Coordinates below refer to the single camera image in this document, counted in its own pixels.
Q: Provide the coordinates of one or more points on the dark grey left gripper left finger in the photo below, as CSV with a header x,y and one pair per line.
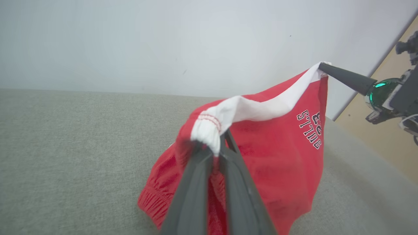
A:
x,y
191,202

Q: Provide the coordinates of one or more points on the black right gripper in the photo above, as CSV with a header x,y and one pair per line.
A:
x,y
403,94

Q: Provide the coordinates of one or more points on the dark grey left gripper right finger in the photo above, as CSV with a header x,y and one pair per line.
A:
x,y
240,202

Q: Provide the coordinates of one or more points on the red basketball shorts white trim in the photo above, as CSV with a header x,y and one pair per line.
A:
x,y
277,156

